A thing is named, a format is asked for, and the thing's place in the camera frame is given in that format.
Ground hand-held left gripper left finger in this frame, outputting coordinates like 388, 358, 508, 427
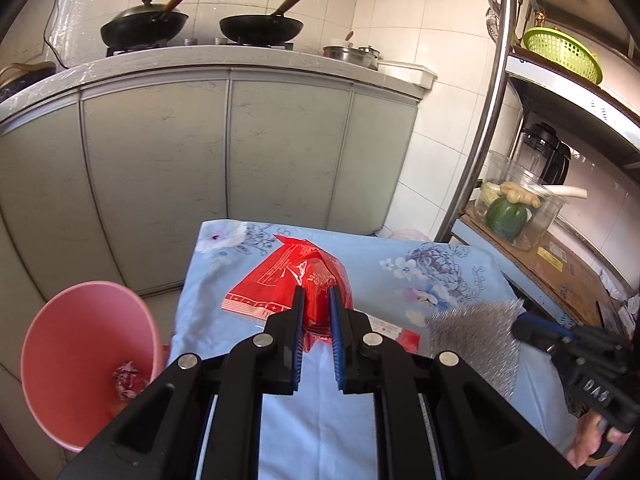
57, 286, 307, 480

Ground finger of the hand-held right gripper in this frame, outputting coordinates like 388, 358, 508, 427
519, 313, 631, 361
511, 320, 623, 426

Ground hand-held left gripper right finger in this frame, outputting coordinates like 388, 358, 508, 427
327, 285, 568, 480

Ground silver mesh scouring cloth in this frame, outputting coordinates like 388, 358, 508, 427
425, 297, 526, 402

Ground red snack bag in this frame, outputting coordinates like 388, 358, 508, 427
221, 234, 355, 353

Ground dark red wrapper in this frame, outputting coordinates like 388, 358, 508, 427
111, 360, 151, 401

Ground pink plastic bin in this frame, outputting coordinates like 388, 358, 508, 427
20, 281, 168, 453

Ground person's right hand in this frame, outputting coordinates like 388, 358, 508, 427
562, 407, 628, 468

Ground brown cardboard sheet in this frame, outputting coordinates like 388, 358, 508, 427
462, 200, 626, 328

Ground red cardboard box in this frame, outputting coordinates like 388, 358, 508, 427
367, 312, 420, 356

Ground light blue floral tablecloth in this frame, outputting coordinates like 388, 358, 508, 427
167, 217, 581, 480

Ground clear plastic container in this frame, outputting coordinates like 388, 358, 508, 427
474, 150, 568, 252

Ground green squash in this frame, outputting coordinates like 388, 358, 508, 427
485, 196, 529, 241

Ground ginger root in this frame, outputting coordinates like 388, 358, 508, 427
500, 181, 542, 208

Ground white radish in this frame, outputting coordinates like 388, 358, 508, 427
542, 185, 587, 200

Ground grey kitchen cabinet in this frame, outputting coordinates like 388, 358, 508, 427
0, 45, 438, 311

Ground metal storage rack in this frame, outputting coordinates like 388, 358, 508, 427
432, 0, 640, 321

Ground green plastic basket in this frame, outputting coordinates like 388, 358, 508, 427
521, 27, 603, 86

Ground white plastic tray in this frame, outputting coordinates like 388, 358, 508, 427
377, 60, 433, 87

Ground steel basin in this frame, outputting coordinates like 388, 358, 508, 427
322, 46, 376, 67

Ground steel lidded pot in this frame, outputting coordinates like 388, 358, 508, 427
357, 45, 382, 70

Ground gas stove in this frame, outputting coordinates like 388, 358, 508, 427
105, 36, 296, 58

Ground black wok wooden handle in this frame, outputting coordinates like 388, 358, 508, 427
219, 0, 315, 46
100, 0, 207, 50

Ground dark bag tan handles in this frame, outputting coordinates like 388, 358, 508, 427
0, 61, 57, 103

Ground black cable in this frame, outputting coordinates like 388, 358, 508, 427
42, 0, 68, 68

